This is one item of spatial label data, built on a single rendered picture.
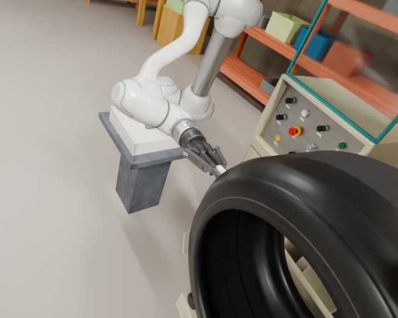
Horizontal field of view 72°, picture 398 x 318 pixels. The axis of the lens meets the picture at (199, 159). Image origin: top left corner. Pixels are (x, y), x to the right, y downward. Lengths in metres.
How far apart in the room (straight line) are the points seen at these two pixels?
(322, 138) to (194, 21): 0.75
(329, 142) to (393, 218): 0.94
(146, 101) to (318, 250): 0.62
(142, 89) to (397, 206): 0.67
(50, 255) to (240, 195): 1.56
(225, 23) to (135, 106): 0.60
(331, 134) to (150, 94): 0.82
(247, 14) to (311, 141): 0.63
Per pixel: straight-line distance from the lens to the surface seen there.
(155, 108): 0.86
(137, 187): 1.89
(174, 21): 4.88
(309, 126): 1.40
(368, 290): 0.40
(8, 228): 2.07
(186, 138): 0.84
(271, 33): 3.95
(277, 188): 0.45
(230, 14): 1.25
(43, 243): 1.98
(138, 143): 1.50
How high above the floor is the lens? 1.67
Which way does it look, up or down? 38 degrees down
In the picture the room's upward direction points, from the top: 21 degrees clockwise
